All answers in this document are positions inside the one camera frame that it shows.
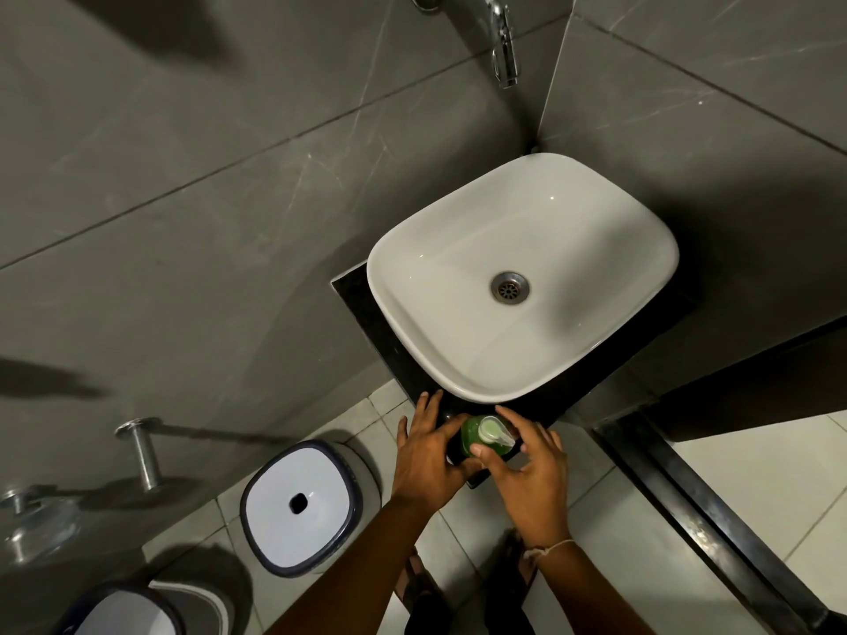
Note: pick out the person's right hand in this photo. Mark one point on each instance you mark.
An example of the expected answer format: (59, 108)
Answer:
(533, 486)

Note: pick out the person's left hand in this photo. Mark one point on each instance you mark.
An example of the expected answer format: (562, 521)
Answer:
(423, 466)

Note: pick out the person's left thumb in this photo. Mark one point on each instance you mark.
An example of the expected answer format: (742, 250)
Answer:
(470, 469)

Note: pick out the person's left middle finger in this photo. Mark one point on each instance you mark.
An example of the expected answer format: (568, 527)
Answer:
(433, 409)

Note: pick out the person's right thumb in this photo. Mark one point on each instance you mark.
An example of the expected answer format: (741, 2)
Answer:
(486, 459)

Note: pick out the person's left little finger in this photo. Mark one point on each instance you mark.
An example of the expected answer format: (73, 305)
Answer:
(402, 433)

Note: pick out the green soap dispenser bottle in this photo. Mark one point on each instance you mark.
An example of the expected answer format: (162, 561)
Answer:
(478, 439)

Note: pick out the person's right forearm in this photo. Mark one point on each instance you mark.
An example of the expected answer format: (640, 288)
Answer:
(589, 595)

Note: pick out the person's left forearm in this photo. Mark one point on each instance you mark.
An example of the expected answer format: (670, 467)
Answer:
(357, 575)

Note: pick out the white ceramic sink basin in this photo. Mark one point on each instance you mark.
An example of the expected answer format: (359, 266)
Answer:
(450, 310)

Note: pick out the black stone counter slab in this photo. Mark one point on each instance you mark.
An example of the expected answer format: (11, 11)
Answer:
(370, 323)

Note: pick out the white thread wristband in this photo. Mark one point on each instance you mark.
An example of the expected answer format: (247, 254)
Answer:
(549, 547)

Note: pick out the white bin with dark rim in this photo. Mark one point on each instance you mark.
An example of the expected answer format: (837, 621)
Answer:
(298, 505)

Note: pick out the dark sandal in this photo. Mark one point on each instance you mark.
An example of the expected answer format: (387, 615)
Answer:
(418, 591)

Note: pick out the chrome sink drain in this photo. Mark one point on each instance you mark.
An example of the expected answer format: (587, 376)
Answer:
(509, 288)

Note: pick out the black door threshold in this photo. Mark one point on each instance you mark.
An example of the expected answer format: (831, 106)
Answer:
(708, 522)

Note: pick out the white bucket with dark rim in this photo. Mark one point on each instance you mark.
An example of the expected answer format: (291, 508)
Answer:
(126, 611)

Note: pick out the chrome wall peg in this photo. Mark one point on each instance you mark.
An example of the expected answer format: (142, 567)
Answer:
(142, 453)

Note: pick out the chrome wall faucet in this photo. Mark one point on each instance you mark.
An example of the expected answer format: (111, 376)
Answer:
(504, 46)

